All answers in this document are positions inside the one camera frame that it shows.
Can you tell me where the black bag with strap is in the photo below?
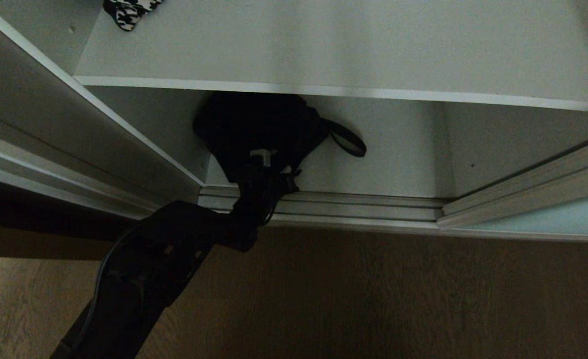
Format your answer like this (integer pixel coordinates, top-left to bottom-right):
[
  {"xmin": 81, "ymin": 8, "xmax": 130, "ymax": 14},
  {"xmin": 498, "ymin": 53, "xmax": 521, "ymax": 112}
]
[{"xmin": 193, "ymin": 92, "xmax": 367, "ymax": 184}]

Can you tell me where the white wardrobe shelf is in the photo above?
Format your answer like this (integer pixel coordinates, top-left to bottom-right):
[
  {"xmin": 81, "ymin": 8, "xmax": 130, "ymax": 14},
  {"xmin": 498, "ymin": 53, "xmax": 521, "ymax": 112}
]
[{"xmin": 73, "ymin": 0, "xmax": 588, "ymax": 112}]

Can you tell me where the white sliding wardrobe door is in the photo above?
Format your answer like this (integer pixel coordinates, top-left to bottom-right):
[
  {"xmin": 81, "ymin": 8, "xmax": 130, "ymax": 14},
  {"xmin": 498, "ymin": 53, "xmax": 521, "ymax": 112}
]
[{"xmin": 0, "ymin": 0, "xmax": 205, "ymax": 220}]

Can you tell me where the black and white patterned cloth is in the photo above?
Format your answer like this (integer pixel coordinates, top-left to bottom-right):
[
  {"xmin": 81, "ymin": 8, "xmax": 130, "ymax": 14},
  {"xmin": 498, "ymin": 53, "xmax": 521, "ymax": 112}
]
[{"xmin": 103, "ymin": 0, "xmax": 164, "ymax": 32}]

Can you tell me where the wardrobe floor track rail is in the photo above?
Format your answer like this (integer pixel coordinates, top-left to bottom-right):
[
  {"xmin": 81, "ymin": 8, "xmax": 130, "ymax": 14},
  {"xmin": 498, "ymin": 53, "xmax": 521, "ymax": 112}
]
[{"xmin": 197, "ymin": 185, "xmax": 446, "ymax": 231}]

